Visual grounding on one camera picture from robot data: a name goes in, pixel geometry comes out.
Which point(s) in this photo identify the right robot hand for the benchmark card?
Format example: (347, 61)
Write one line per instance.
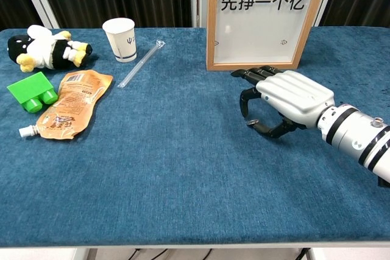
(292, 92)

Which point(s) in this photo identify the silver coin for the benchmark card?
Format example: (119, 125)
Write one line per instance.
(252, 122)

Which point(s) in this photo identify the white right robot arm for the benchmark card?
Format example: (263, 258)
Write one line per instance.
(359, 138)

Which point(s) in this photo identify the wooden glass-front coin box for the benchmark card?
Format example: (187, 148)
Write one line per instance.
(213, 28)

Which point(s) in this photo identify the clear wrapped drinking straw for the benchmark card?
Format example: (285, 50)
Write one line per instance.
(139, 65)

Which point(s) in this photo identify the blue velvet table cloth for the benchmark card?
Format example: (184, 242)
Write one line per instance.
(152, 165)

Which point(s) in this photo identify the white paper cup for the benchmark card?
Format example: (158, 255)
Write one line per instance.
(123, 44)

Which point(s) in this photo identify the orange spout drink pouch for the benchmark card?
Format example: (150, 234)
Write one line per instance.
(73, 104)

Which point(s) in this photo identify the black white plush toy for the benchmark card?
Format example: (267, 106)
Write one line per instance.
(45, 50)

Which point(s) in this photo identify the green toy building block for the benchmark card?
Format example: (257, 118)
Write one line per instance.
(29, 88)

